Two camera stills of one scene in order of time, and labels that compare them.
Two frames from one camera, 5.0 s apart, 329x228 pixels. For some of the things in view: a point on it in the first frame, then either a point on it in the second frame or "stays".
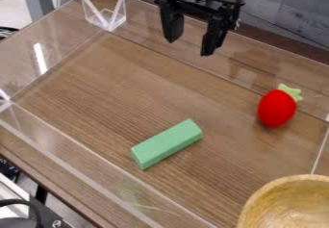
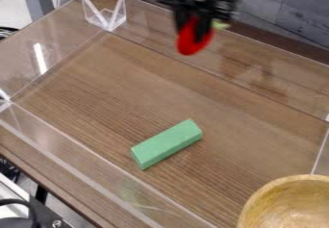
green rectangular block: (162, 145) stays
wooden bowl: (293, 202) stays
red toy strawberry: (277, 105) → (186, 40)
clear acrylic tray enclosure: (166, 132) stays
